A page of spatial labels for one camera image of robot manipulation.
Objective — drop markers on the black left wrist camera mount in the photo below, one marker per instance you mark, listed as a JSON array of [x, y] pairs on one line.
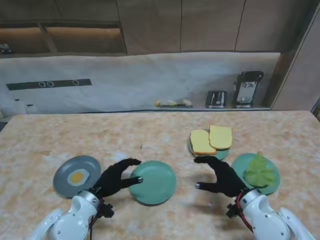
[[107, 210]]

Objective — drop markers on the green round plate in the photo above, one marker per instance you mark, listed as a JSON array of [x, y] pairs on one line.
[[221, 154], [240, 165], [155, 185]]

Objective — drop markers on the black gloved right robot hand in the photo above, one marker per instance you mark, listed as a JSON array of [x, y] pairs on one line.
[[225, 180]]

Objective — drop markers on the white tall container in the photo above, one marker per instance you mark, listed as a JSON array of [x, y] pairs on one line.
[[19, 107]]

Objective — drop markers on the grey round plate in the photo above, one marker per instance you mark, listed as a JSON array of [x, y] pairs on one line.
[[62, 180]]

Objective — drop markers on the wooden wall cabinets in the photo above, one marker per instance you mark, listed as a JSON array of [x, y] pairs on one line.
[[210, 25]]

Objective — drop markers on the black wall strip with rings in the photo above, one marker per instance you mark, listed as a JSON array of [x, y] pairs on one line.
[[25, 85]]

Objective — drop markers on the wooden open shelf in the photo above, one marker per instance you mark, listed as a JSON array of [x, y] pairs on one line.
[[43, 30]]

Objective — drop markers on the black toaster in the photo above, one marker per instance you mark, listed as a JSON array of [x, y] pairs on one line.
[[216, 99]]

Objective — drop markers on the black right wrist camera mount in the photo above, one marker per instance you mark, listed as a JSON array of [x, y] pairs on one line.
[[232, 211]]

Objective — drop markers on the dark furniture piece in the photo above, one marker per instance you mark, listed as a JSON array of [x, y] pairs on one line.
[[317, 108]]

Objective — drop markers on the dark small shelf object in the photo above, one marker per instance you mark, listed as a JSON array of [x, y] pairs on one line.
[[5, 49]]

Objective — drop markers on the white small box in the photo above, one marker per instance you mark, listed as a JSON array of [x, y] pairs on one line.
[[31, 109]]

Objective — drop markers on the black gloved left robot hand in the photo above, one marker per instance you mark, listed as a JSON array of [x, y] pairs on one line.
[[110, 180]]

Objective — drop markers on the toy green lettuce leaf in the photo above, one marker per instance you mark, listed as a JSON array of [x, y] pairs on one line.
[[260, 172]]

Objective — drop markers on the toy fried egg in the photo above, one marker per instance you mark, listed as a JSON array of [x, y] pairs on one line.
[[77, 177]]

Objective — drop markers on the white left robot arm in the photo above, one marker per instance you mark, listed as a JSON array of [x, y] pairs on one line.
[[72, 217]]

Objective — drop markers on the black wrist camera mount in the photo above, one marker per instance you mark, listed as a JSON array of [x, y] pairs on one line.
[[232, 211], [107, 210]]

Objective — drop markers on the toy bread slice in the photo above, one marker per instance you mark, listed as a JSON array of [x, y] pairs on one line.
[[221, 137], [200, 142]]

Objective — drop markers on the black silver coffee machine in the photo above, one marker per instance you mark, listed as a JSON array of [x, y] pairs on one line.
[[246, 87]]

